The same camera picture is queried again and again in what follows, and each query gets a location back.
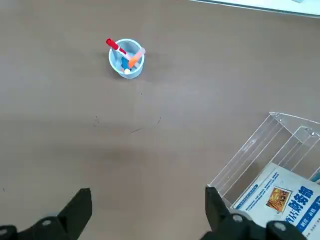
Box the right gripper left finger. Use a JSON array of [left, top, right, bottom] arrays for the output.
[[0, 187, 93, 240]]

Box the red marker pen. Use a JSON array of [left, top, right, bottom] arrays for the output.
[[105, 37, 128, 56]]

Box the blue pen white cap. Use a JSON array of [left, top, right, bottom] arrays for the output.
[[120, 56, 132, 75]]

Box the clear acrylic storage rack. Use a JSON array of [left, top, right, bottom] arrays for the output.
[[207, 111, 320, 208]]

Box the orange highlighter pen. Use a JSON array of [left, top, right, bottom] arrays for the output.
[[127, 47, 147, 68]]

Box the light blue pen cup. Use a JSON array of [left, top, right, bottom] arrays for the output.
[[108, 38, 146, 80]]

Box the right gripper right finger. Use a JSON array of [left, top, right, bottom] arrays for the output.
[[201, 186, 309, 240]]

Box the white book blue lettering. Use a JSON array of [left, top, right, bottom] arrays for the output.
[[231, 162, 320, 240]]

